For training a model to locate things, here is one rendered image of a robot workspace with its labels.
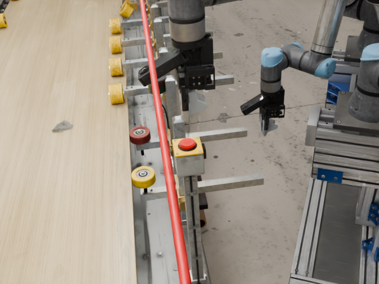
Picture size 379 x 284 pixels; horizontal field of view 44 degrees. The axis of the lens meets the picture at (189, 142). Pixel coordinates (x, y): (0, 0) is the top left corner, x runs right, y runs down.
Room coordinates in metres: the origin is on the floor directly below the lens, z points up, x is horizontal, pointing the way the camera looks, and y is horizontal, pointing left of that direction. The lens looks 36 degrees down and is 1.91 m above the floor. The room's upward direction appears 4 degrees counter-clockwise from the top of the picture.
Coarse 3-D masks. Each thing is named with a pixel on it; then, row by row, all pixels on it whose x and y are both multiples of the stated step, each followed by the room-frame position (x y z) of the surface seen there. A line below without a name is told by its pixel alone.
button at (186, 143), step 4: (180, 140) 0.94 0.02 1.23; (184, 140) 0.93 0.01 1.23; (188, 140) 0.93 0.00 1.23; (192, 140) 0.93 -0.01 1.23; (180, 144) 0.92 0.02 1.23; (184, 144) 0.92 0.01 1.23; (188, 144) 0.92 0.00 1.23; (192, 144) 0.91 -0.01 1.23; (184, 148) 0.91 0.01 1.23; (188, 148) 0.91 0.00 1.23
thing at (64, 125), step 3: (66, 120) 1.57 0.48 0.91; (60, 123) 1.54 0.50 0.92; (63, 123) 1.56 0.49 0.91; (66, 123) 1.53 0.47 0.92; (69, 123) 1.54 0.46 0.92; (54, 126) 1.54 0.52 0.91; (57, 126) 1.53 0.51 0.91; (60, 126) 1.53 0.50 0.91; (63, 126) 1.53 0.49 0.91; (66, 126) 1.53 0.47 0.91; (69, 126) 1.53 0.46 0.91; (72, 126) 1.54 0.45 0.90; (54, 129) 1.51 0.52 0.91; (57, 129) 1.52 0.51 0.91; (60, 129) 1.51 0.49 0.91; (63, 129) 1.52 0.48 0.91; (66, 129) 1.52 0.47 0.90; (69, 129) 1.52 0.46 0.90
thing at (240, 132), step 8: (232, 128) 1.50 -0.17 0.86; (240, 128) 1.50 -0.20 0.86; (192, 136) 1.47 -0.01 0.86; (200, 136) 1.47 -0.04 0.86; (208, 136) 1.47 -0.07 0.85; (216, 136) 1.47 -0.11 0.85; (224, 136) 1.48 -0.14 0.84; (232, 136) 1.48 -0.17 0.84; (240, 136) 1.48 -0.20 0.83; (144, 144) 1.45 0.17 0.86; (152, 144) 1.45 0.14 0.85
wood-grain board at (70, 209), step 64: (64, 0) 3.06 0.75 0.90; (0, 64) 2.15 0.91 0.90; (64, 64) 2.10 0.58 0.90; (0, 128) 1.56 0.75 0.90; (128, 128) 1.50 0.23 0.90; (0, 192) 1.18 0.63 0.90; (64, 192) 1.15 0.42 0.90; (128, 192) 1.13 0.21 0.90; (0, 256) 0.90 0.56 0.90; (64, 256) 0.88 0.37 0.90; (128, 256) 0.86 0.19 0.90
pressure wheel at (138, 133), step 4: (132, 128) 1.48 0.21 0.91; (136, 128) 1.48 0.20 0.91; (140, 128) 1.48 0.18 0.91; (144, 128) 1.48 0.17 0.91; (148, 128) 1.48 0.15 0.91; (132, 132) 1.46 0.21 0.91; (136, 132) 1.46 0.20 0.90; (140, 132) 1.46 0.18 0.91; (144, 132) 1.46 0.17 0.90; (148, 132) 1.45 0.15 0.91; (132, 136) 1.43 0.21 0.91; (136, 136) 1.43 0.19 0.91; (140, 136) 1.43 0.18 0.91; (144, 136) 1.43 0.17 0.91; (148, 136) 1.44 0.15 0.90; (132, 140) 1.43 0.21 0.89; (136, 140) 1.42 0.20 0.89; (140, 140) 1.42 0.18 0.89; (144, 140) 1.43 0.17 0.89; (148, 140) 1.44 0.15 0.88; (136, 144) 1.42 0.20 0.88; (140, 144) 1.42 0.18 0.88
